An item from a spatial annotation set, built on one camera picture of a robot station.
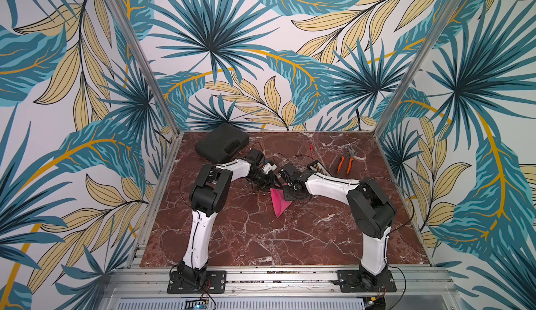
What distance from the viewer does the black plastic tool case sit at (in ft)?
3.48

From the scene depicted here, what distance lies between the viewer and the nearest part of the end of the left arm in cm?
90

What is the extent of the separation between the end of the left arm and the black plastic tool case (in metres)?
0.21
